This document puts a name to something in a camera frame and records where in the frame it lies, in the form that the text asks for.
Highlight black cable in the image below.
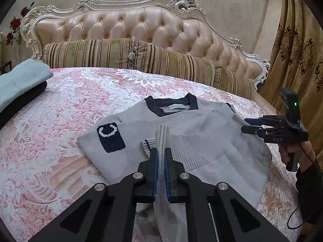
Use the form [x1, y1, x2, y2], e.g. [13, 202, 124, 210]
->
[287, 145, 321, 230]

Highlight light blue folded garment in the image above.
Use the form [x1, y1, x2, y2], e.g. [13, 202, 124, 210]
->
[0, 59, 53, 112]

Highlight pink tufted leather headboard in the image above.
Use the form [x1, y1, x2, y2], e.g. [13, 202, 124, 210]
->
[20, 0, 271, 88]

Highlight grey knit sweater navy trim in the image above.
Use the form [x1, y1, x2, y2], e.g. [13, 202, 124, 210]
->
[77, 93, 273, 242]

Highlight small dark side table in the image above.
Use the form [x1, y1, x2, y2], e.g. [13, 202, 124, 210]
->
[0, 61, 12, 75]

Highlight dark navy folded garment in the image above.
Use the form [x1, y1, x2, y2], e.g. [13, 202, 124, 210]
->
[1, 81, 48, 128]

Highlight pink floral bedspread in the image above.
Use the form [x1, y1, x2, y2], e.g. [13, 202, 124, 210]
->
[0, 67, 303, 242]

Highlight black tracking camera green light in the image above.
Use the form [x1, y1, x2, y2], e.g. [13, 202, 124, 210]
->
[280, 88, 301, 131]

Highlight red artificial roses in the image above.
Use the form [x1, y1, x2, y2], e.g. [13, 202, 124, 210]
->
[5, 2, 34, 46]

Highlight striped gold bolster pillow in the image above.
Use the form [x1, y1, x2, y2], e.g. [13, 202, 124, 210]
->
[43, 38, 134, 69]

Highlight gold patterned curtain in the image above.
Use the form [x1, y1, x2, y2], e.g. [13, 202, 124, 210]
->
[260, 0, 322, 159]

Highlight operator right hand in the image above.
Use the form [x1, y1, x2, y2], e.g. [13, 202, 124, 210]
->
[278, 141, 316, 171]

